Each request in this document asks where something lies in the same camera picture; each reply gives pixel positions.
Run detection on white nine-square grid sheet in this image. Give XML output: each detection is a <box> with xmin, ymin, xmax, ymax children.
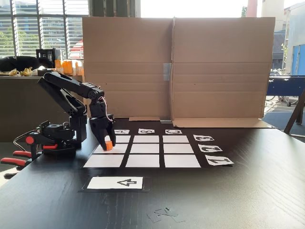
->
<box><xmin>82</xmin><ymin>135</ymin><xmax>202</xmax><ymax>169</ymax></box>

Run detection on white arrow paper sheet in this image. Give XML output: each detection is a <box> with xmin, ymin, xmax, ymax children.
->
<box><xmin>87</xmin><ymin>176</ymin><xmax>144</xmax><ymax>190</ymax></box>

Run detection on orange cartons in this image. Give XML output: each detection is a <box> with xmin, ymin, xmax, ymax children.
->
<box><xmin>54</xmin><ymin>59</ymin><xmax>84</xmax><ymax>76</ymax></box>

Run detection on red black clamp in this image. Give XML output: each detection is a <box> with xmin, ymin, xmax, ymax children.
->
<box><xmin>0</xmin><ymin>135</ymin><xmax>59</xmax><ymax>179</ymax></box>

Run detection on grey counter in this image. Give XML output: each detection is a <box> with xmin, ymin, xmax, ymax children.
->
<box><xmin>0</xmin><ymin>75</ymin><xmax>84</xmax><ymax>143</ymax></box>

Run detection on black coffee machine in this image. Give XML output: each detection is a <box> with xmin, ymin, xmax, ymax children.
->
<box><xmin>35</xmin><ymin>48</ymin><xmax>64</xmax><ymax>69</ymax></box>

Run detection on paper sheet number 3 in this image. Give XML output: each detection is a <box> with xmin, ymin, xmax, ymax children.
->
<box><xmin>193</xmin><ymin>134</ymin><xmax>215</xmax><ymax>142</ymax></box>

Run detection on clear tape scraps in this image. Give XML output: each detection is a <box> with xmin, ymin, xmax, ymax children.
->
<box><xmin>146</xmin><ymin>207</ymin><xmax>187</xmax><ymax>224</ymax></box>

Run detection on paper sheet number 2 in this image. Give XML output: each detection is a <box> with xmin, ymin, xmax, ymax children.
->
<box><xmin>198</xmin><ymin>144</ymin><xmax>224</xmax><ymax>153</ymax></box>

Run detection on paper sheet number 1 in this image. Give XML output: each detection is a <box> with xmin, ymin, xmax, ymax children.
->
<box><xmin>204</xmin><ymin>155</ymin><xmax>235</xmax><ymax>166</ymax></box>

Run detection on brown cardboard box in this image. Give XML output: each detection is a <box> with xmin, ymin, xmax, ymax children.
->
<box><xmin>81</xmin><ymin>16</ymin><xmax>277</xmax><ymax>129</ymax></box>

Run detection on blue table football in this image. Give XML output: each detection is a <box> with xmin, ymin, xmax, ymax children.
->
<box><xmin>266</xmin><ymin>75</ymin><xmax>305</xmax><ymax>107</ymax></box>

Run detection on dark wooden leg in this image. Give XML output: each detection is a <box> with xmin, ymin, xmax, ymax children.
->
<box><xmin>283</xmin><ymin>90</ymin><xmax>305</xmax><ymax>135</ymax></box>

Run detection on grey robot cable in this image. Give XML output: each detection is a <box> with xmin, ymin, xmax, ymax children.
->
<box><xmin>13</xmin><ymin>129</ymin><xmax>41</xmax><ymax>152</ymax></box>

